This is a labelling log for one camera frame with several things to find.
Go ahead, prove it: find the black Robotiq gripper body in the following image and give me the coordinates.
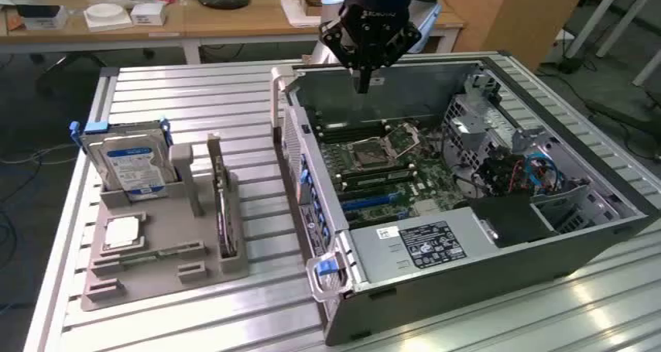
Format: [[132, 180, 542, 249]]
[[338, 0, 414, 69]]

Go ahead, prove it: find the black graphics card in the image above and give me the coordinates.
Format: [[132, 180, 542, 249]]
[[207, 132, 243, 258]]

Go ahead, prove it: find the black RAM slot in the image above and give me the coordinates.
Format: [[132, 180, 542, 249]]
[[315, 121, 386, 133], [319, 130, 390, 144]]

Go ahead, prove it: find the blue expansion slot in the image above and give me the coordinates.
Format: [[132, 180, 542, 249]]
[[339, 196, 393, 210]]

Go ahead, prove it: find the white paper stack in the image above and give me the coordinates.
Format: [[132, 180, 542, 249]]
[[281, 0, 322, 29]]

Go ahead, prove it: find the wooden desk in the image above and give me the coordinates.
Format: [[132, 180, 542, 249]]
[[0, 0, 466, 65]]

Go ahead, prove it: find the wooden cabinet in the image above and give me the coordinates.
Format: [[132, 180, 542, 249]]
[[444, 0, 593, 65]]

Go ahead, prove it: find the open metal socket cover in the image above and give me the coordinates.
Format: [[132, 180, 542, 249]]
[[381, 121, 421, 155]]

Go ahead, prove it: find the metal drive cage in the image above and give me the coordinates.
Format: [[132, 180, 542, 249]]
[[442, 73, 518, 166]]

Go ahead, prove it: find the CPU socket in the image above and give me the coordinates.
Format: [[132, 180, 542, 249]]
[[350, 138, 394, 164]]

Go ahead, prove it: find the installed RAM stick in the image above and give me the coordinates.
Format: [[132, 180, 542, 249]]
[[338, 168, 416, 186]]

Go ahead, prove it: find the white labelled box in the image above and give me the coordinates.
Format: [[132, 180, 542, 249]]
[[130, 2, 168, 26]]

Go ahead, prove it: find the green motherboard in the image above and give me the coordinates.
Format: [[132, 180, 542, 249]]
[[314, 118, 472, 229]]

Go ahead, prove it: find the white round block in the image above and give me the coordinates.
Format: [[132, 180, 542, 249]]
[[83, 3, 135, 32]]

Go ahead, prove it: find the black plastic disk bay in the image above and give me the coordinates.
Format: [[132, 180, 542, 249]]
[[472, 195, 560, 249]]

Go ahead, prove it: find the hard disk with blue label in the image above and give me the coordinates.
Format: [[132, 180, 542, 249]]
[[84, 134, 171, 203]]

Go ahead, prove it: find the blue disk caddy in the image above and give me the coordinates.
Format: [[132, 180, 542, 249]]
[[68, 117, 174, 155]]

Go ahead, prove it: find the grey power supply unit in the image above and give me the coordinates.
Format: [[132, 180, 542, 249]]
[[349, 207, 505, 284]]

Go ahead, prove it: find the white box with black lid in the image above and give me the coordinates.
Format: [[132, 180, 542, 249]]
[[15, 4, 71, 30]]

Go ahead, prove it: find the silver CPU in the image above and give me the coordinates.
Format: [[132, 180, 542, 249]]
[[103, 216, 144, 249]]

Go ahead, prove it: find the open grey PC case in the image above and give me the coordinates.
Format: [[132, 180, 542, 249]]
[[270, 50, 661, 347]]

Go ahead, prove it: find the green RAM stick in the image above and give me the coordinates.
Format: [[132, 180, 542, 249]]
[[119, 248, 182, 261]]

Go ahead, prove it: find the grey plastic parts rack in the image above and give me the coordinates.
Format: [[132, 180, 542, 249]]
[[80, 133, 253, 313]]

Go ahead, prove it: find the white table frame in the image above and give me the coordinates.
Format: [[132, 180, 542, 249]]
[[564, 0, 661, 87]]

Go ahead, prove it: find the black wire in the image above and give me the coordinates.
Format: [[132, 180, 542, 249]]
[[452, 165, 492, 198]]

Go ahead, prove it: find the blue wire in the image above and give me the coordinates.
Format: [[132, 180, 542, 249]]
[[522, 153, 565, 193]]

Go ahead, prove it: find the blue floor cable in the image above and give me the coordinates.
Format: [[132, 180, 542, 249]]
[[0, 165, 43, 314]]

